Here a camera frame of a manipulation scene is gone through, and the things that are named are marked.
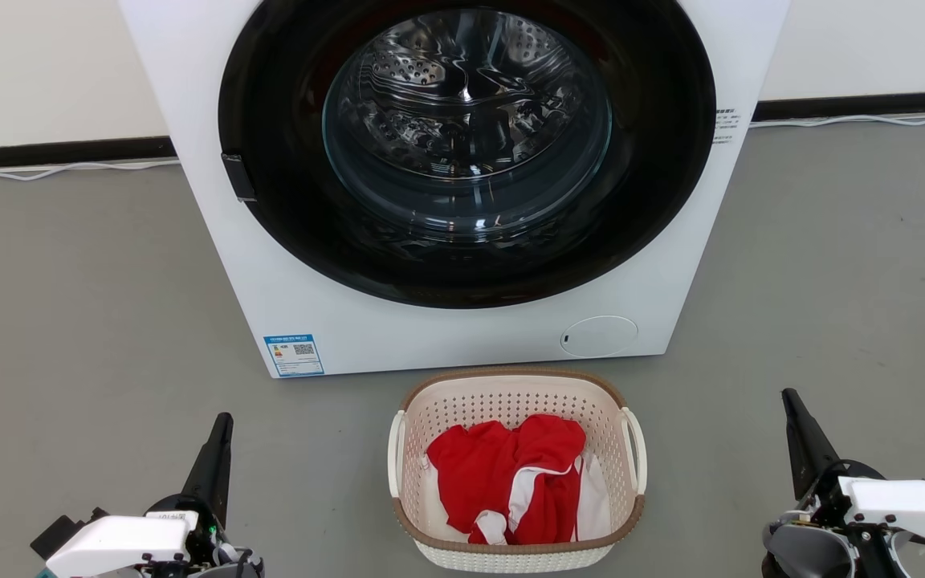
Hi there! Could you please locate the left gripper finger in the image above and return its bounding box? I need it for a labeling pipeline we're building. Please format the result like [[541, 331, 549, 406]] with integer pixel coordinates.
[[181, 413, 235, 527]]

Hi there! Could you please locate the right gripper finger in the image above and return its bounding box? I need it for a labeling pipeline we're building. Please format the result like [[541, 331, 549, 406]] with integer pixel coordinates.
[[780, 389, 841, 503]]

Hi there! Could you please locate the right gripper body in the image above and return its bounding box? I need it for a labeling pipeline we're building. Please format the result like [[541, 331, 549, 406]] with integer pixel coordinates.
[[806, 459, 925, 564]]

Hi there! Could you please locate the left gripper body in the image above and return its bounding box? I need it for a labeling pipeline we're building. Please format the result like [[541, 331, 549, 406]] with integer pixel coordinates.
[[44, 494, 229, 578]]

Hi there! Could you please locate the cream perforated laundry basket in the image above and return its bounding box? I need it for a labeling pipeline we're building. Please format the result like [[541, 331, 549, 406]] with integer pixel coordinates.
[[387, 368, 649, 574]]

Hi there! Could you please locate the blue energy label sticker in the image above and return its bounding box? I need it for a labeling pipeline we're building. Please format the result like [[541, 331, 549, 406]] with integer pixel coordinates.
[[263, 334, 325, 378]]

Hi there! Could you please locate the round white filter cover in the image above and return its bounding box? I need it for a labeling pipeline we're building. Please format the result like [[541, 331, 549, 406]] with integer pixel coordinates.
[[560, 315, 639, 359]]

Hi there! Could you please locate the red garment with white stripe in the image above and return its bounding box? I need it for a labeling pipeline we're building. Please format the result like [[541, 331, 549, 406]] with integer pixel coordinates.
[[426, 413, 589, 547]]

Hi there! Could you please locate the white front-load washing machine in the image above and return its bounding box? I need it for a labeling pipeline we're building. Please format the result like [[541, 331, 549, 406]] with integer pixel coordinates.
[[117, 0, 793, 379]]

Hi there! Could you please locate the black round washer door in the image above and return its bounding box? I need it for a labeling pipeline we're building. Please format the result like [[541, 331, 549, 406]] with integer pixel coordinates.
[[218, 0, 718, 310]]

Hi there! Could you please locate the small grey text label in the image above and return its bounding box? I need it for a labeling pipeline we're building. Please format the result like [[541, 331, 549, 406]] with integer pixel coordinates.
[[711, 108, 741, 145]]

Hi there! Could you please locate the black door latch handle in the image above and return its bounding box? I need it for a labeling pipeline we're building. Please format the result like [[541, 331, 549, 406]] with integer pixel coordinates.
[[221, 153, 259, 203]]

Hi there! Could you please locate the white floor cable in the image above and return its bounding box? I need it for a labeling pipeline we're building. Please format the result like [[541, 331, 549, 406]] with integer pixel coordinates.
[[0, 157, 181, 182], [748, 110, 925, 130]]

